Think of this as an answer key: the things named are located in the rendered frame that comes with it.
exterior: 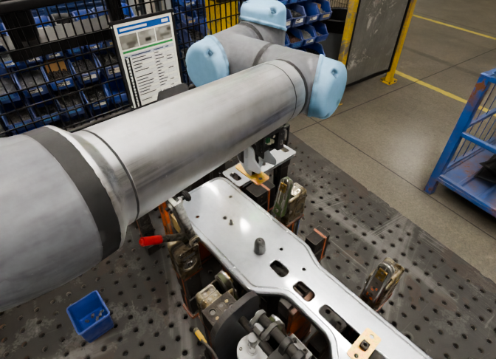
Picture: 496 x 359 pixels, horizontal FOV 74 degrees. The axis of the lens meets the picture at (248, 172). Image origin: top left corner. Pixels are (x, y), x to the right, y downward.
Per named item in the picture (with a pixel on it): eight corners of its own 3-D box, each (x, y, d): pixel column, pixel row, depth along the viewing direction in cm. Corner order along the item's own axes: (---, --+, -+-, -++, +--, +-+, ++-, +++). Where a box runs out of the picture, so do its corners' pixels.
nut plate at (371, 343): (367, 326, 76) (368, 324, 75) (381, 340, 74) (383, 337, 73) (345, 353, 72) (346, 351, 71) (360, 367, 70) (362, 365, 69)
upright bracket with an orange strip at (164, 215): (186, 286, 117) (162, 182, 84) (182, 288, 116) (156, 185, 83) (181, 280, 118) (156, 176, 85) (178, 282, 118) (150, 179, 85)
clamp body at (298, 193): (304, 255, 127) (317, 190, 104) (283, 272, 121) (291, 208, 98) (287, 240, 132) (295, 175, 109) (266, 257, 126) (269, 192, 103)
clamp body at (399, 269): (380, 329, 105) (417, 269, 83) (358, 356, 99) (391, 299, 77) (356, 308, 111) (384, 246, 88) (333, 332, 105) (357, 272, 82)
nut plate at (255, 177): (269, 178, 76) (270, 174, 75) (257, 185, 74) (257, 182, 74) (246, 160, 81) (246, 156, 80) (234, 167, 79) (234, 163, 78)
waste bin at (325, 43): (360, 80, 392) (376, 15, 343) (330, 91, 370) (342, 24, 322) (330, 66, 423) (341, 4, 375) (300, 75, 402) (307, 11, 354)
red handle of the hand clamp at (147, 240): (198, 236, 87) (146, 244, 75) (195, 243, 88) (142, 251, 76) (189, 227, 90) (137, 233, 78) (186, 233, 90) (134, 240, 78)
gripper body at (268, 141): (261, 162, 65) (263, 109, 57) (234, 142, 70) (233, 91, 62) (288, 147, 69) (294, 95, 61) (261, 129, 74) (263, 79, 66)
